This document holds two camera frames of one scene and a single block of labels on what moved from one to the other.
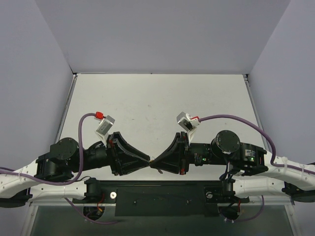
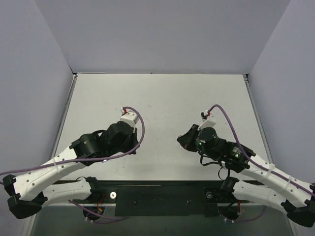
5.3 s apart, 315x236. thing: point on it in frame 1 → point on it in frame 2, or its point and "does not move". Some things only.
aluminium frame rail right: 247,78 does not move
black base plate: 163,198 does not move
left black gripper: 111,154 → 134,141
